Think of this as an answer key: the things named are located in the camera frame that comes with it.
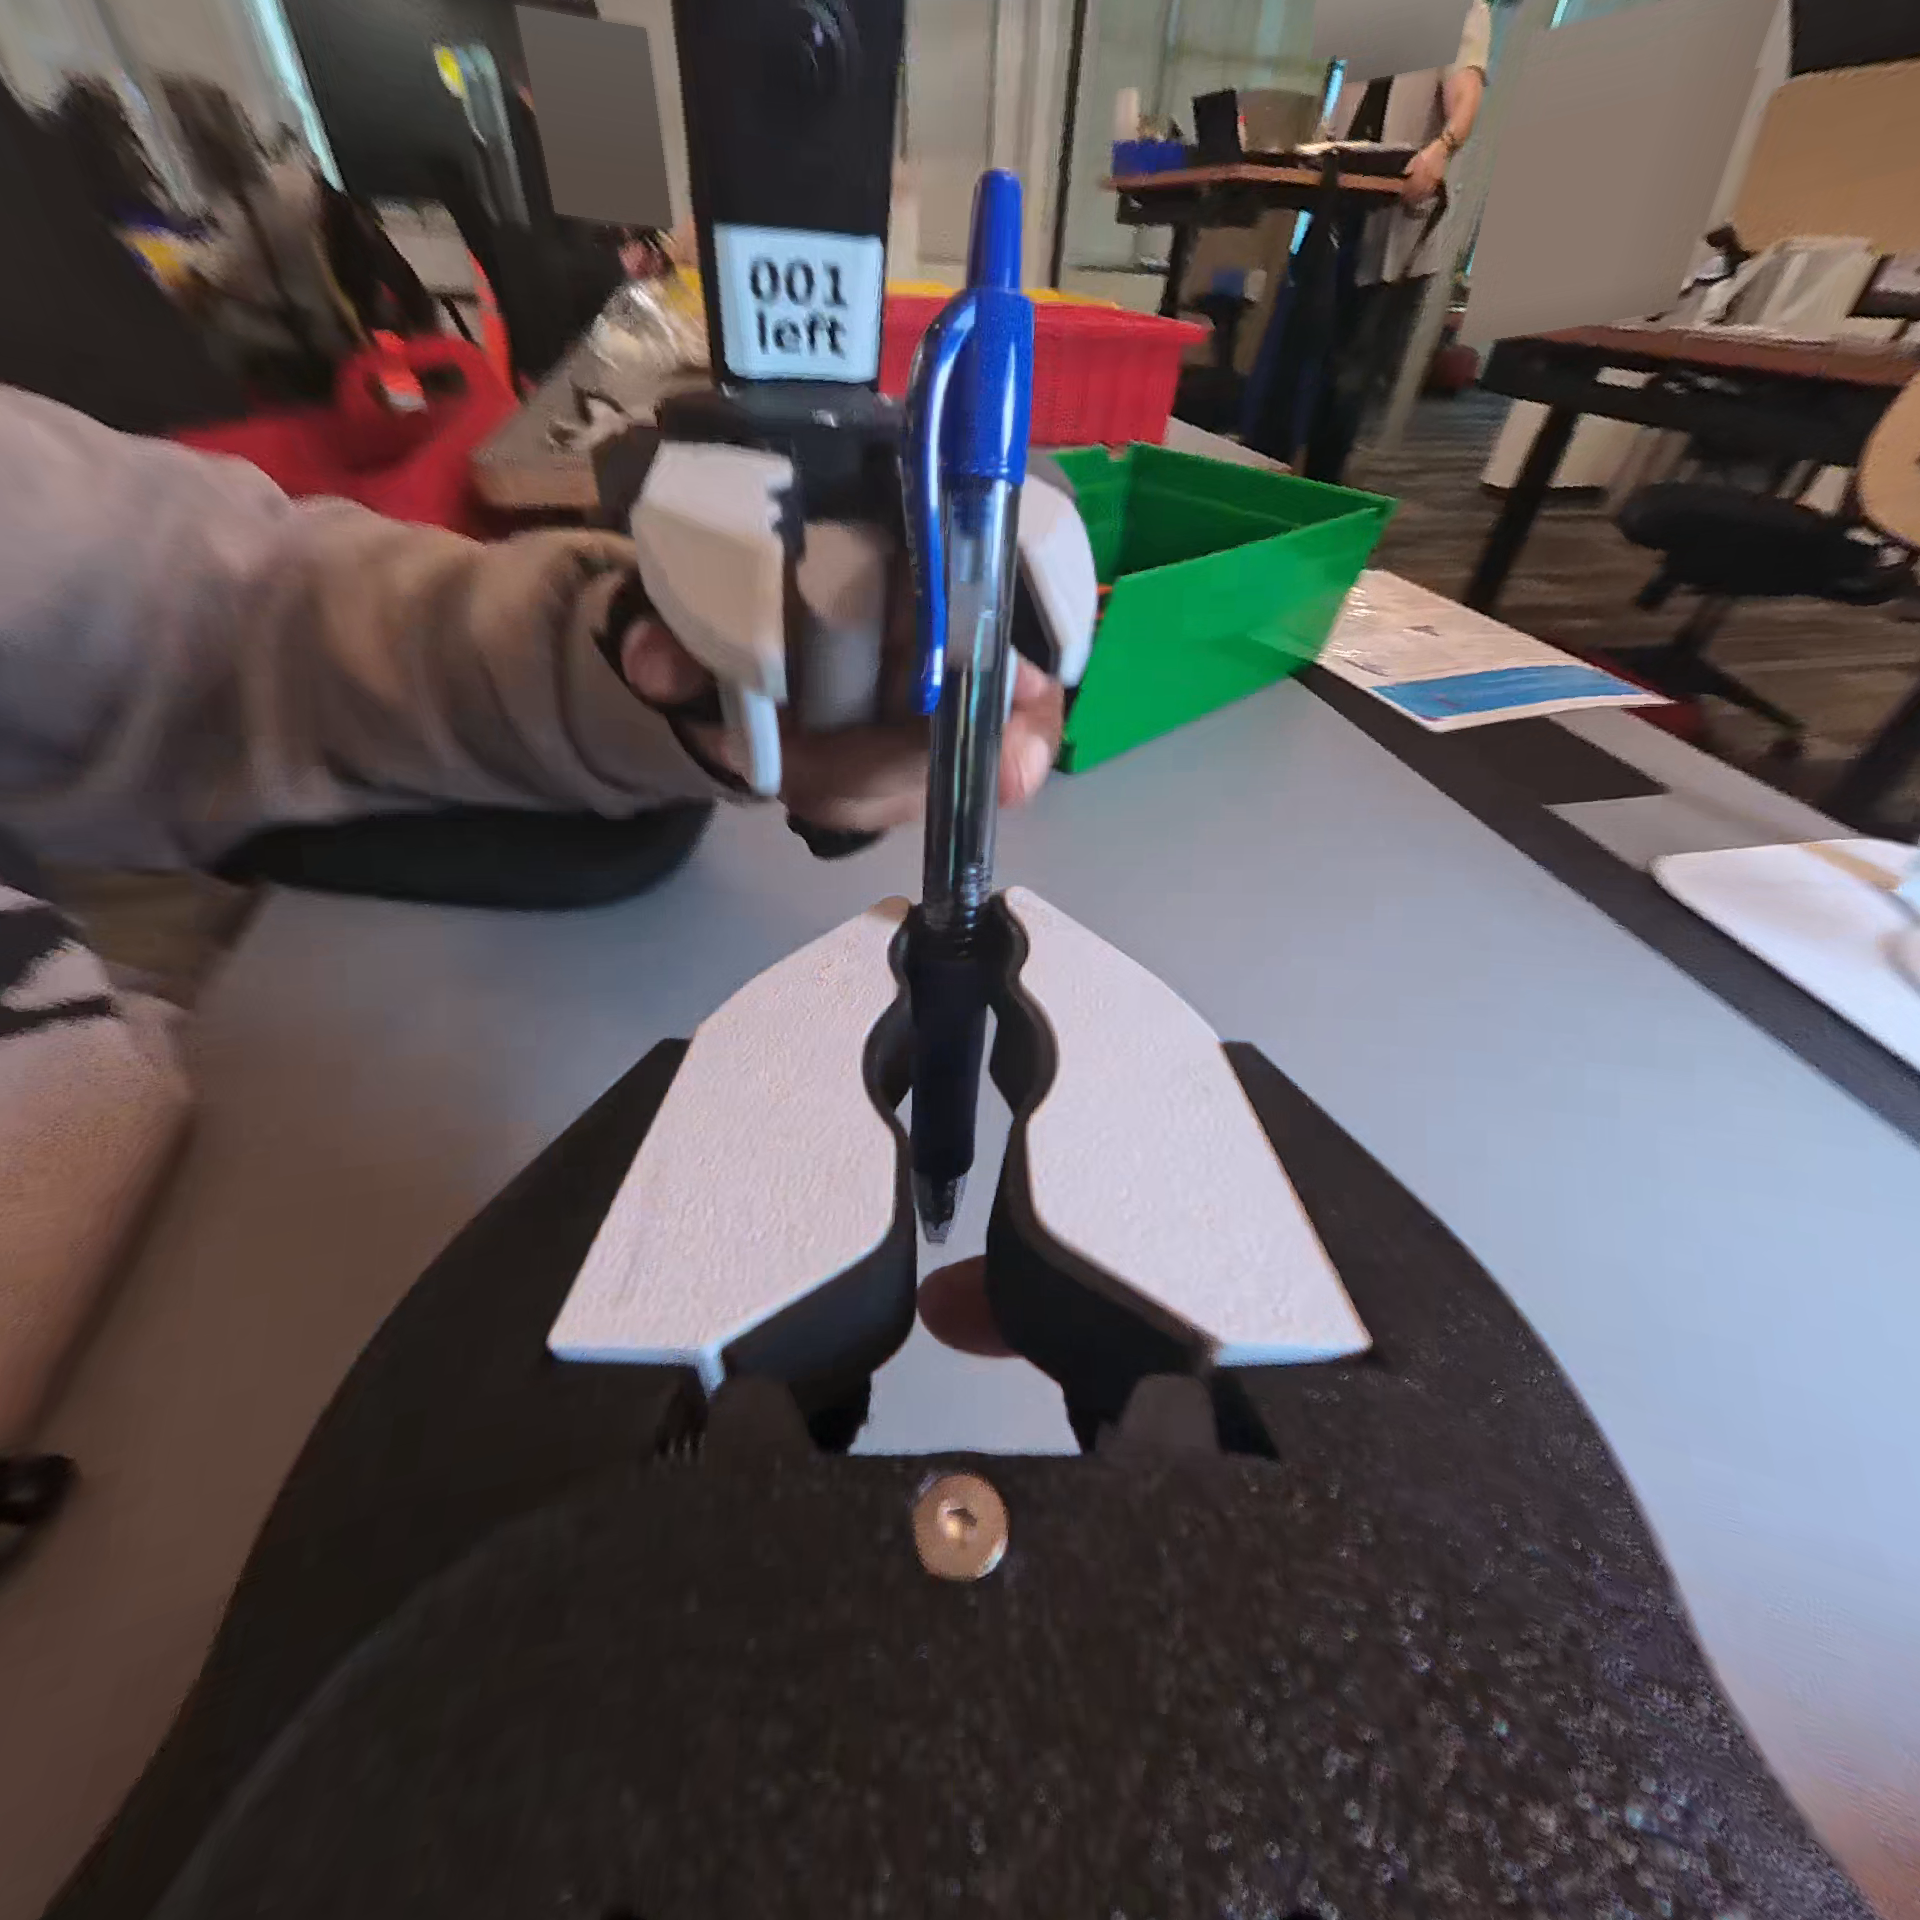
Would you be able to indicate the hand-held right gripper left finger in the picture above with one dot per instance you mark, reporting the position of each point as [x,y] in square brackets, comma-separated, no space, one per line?
[736,1187]

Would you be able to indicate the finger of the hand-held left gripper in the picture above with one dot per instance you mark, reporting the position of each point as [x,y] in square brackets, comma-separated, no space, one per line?
[713,556]
[1062,584]

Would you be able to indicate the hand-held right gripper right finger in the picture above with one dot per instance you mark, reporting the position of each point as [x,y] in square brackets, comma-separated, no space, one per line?
[1185,1187]

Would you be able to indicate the blue ballpoint pen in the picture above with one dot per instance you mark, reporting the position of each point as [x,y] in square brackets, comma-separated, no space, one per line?
[989,376]

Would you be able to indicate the person's left forearm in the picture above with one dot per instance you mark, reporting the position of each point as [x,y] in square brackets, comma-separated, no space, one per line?
[300,631]

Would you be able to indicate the person's left hand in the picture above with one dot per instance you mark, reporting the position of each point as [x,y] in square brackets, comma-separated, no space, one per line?
[858,771]

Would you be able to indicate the green plastic bin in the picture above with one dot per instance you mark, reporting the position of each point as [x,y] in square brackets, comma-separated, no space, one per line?
[1229,597]

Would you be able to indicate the beige cardboard box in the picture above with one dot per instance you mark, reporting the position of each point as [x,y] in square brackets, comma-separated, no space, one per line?
[556,451]

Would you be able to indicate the red plastic bin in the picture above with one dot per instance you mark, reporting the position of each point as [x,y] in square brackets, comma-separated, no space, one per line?
[1112,376]

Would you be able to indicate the clear plastic bag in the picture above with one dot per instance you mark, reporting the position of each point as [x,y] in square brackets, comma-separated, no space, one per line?
[638,336]

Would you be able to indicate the dark hanging jacket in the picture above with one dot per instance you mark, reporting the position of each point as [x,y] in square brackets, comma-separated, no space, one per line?
[1336,376]

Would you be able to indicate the blue plastic bin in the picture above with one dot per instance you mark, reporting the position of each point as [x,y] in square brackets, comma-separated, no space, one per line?
[1153,155]

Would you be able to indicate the printed instruction sheet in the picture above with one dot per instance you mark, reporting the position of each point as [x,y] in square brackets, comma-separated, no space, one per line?
[1469,660]

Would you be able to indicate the wooden office desk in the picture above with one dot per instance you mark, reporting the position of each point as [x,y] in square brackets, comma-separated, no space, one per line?
[1695,382]
[1274,179]

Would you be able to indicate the black office chair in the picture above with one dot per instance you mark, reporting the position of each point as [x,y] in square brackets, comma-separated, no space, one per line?
[1754,539]

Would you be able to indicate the brown cardboard piece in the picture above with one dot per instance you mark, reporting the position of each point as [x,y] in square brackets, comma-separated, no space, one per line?
[1828,165]

